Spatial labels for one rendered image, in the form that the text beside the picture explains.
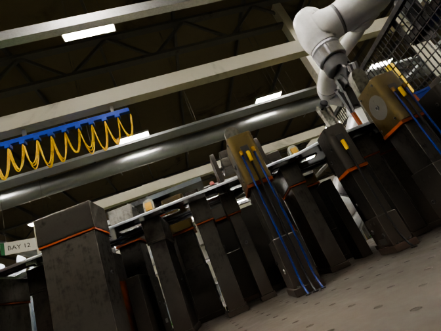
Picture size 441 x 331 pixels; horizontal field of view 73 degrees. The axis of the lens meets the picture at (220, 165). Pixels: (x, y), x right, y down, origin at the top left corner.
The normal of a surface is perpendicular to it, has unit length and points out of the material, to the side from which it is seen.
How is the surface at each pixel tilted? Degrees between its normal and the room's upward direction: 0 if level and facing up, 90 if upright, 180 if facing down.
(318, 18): 89
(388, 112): 90
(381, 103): 90
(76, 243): 90
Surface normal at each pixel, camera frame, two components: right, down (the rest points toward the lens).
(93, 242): -0.05, -0.36
